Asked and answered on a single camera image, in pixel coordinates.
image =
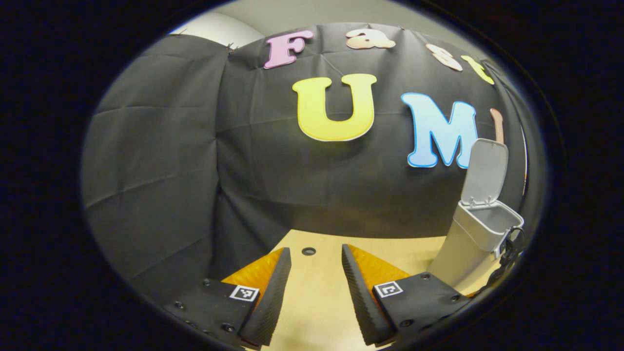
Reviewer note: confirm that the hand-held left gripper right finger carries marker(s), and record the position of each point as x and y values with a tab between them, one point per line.
358	297

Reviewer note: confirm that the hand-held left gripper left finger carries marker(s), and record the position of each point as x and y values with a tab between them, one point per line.
273	297

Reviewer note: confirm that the white desktop garbage bin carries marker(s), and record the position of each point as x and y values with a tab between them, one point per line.
463	243

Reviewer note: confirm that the wooden desktop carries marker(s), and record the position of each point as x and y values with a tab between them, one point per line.
317	292

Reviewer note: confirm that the black round desk grommet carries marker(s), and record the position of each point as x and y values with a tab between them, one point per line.
308	251

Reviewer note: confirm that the black backdrop cloth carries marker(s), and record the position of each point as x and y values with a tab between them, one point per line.
292	185

